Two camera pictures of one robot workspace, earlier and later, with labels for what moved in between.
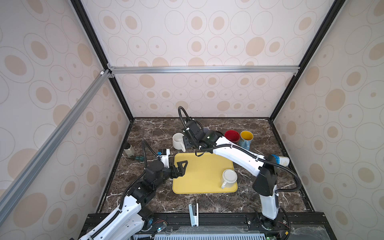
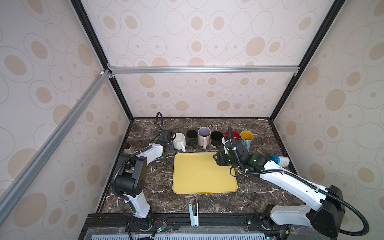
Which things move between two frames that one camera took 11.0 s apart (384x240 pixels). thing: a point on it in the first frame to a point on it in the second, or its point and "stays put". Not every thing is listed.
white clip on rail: x=194 y=219 stays put
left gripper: x=180 y=171 to x=171 y=147
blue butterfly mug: x=246 y=138 stays put
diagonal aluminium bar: x=8 y=195 stays put
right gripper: x=186 y=144 to x=219 y=158
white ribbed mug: x=178 y=141 stays put
